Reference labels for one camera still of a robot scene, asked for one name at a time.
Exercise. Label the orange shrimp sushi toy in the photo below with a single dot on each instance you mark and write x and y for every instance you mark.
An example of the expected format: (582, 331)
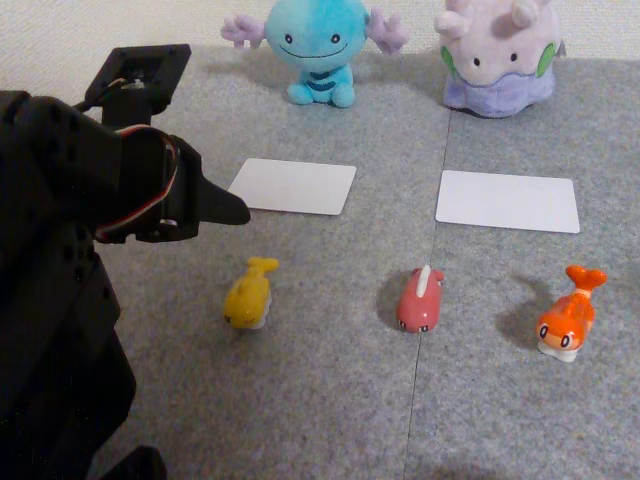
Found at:
(567, 320)

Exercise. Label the pink tuna sushi toy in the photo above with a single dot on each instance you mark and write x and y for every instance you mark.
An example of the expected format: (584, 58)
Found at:
(420, 305)

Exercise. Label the yellow egg sushi toy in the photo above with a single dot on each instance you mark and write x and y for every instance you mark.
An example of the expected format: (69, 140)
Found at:
(247, 297)

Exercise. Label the black camera mount frame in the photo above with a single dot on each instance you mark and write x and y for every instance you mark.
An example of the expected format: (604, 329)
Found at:
(130, 107)

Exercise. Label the purple Goomy plush toy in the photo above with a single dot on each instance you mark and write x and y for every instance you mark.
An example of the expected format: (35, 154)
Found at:
(500, 65)

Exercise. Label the white plastic card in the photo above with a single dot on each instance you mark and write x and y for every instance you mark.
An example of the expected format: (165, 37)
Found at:
(295, 187)
(507, 202)

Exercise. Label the blue Wooper plush toy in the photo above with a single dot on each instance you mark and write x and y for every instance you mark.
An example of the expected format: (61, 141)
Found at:
(310, 40)

